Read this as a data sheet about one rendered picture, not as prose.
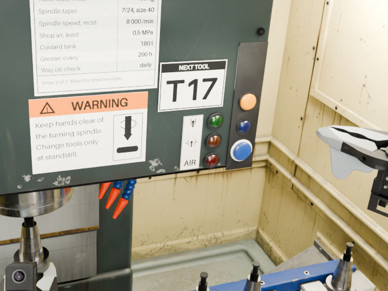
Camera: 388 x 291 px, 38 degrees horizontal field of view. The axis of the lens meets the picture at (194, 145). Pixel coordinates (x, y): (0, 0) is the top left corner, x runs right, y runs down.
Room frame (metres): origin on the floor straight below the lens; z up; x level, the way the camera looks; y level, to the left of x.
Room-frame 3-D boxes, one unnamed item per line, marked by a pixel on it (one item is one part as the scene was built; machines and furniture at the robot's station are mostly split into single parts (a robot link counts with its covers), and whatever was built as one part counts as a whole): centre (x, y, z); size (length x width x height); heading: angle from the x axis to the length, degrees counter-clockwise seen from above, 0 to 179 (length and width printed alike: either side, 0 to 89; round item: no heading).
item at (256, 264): (0.89, -0.14, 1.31); 0.02 x 0.02 x 0.03
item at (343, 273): (0.98, -0.34, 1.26); 0.04 x 0.04 x 0.07
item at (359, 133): (0.69, -0.21, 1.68); 0.09 x 0.03 x 0.06; 54
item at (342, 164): (0.66, -0.19, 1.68); 0.09 x 0.03 x 0.06; 54
